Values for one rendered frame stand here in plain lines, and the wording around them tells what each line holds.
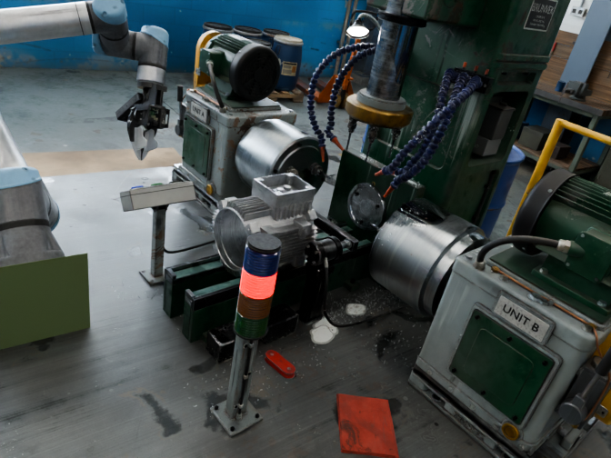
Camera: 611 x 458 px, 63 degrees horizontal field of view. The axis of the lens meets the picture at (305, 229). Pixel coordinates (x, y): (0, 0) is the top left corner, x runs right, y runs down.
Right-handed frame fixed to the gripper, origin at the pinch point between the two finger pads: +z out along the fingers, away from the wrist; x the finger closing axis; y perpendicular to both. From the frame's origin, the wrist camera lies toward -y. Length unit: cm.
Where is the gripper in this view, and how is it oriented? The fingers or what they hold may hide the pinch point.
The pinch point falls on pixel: (139, 155)
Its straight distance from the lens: 151.4
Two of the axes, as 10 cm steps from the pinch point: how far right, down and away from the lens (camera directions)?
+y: 8.1, 1.3, -5.8
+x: 5.8, 0.1, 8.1
